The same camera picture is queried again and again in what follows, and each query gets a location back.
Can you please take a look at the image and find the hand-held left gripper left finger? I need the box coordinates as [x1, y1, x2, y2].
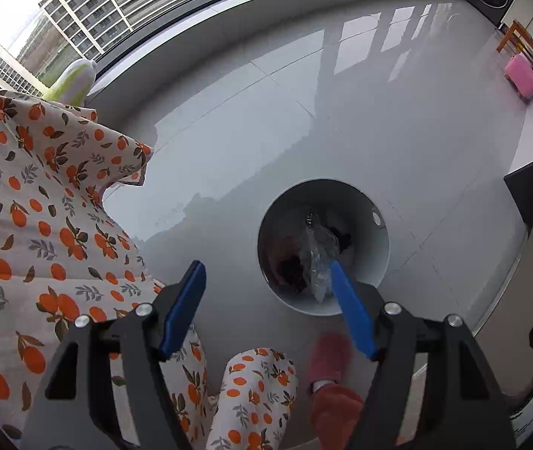
[20, 260, 207, 450]

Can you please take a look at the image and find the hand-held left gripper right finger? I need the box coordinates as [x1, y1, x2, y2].
[329, 260, 518, 450]

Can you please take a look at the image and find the clear plastic bag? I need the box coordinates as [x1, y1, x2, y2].
[298, 222, 342, 303]

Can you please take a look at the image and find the white round waste bin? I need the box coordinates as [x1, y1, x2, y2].
[257, 178, 390, 316]

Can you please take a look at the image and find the pink fluffy slipper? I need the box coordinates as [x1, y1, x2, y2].
[305, 333, 352, 392]

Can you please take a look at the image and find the dark crumpled scrap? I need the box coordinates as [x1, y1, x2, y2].
[269, 255, 309, 294]

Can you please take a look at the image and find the orange fruit print tablecloth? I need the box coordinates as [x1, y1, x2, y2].
[0, 90, 298, 450]

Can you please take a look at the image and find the pink plastic stool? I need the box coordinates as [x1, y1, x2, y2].
[504, 54, 533, 99]

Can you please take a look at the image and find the green white plush toy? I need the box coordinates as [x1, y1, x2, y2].
[42, 59, 97, 106]

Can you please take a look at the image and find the wooden chair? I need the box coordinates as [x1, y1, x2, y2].
[496, 19, 533, 76]

